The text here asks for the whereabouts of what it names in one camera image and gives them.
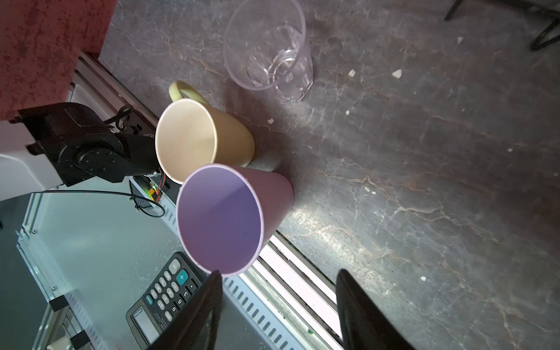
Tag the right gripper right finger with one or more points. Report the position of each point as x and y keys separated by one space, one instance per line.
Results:
x=363 y=325

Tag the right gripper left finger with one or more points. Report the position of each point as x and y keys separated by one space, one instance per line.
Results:
x=196 y=326

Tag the lilac plastic cup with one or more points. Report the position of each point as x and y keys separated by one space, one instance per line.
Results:
x=227 y=214

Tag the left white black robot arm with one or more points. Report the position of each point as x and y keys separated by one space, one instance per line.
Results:
x=67 y=143

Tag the black calculator remote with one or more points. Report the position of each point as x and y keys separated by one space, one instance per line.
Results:
x=171 y=290

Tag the cream light green mug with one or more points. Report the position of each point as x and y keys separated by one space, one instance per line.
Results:
x=191 y=133

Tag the clear glass cup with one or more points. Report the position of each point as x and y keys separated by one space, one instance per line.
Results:
x=266 y=49

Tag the aluminium rail frame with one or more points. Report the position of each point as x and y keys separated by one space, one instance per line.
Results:
x=109 y=262

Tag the black wire dish rack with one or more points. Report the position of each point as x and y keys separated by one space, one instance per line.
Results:
x=514 y=10

